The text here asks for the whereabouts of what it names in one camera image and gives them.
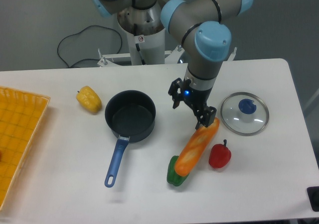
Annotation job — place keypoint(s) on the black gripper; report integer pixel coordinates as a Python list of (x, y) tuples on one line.
[(195, 93)]

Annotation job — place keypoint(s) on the long orange bread loaf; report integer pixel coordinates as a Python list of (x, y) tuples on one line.
[(195, 147)]

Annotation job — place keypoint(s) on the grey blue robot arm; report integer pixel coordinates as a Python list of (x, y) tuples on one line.
[(130, 11)]

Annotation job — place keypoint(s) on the glass lid with blue knob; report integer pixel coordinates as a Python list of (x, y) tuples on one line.
[(244, 113)]

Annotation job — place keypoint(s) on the red bell pepper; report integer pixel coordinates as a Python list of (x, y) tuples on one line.
[(220, 155)]

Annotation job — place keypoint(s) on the green bell pepper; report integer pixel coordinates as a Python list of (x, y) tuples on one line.
[(172, 177)]

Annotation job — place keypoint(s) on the yellow bell pepper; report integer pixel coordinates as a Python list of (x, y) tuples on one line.
[(89, 100)]

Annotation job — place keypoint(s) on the black object at table edge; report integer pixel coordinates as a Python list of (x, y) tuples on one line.
[(313, 194)]

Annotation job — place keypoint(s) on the yellow woven basket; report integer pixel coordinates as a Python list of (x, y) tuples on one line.
[(21, 113)]

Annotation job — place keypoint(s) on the dark pot with blue handle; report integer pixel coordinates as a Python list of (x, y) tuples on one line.
[(131, 117)]

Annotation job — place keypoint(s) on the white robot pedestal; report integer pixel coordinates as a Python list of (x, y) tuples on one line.
[(196, 26)]

